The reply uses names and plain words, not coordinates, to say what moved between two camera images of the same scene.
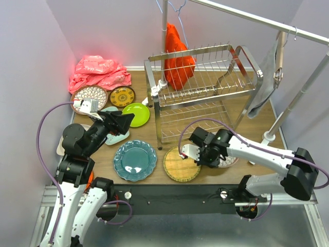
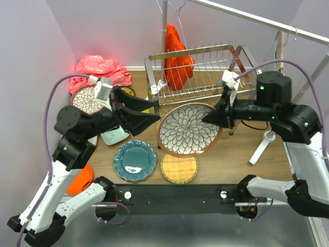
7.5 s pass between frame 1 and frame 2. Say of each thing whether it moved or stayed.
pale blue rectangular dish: stayed
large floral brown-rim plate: moved
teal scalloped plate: stayed
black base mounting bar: stayed
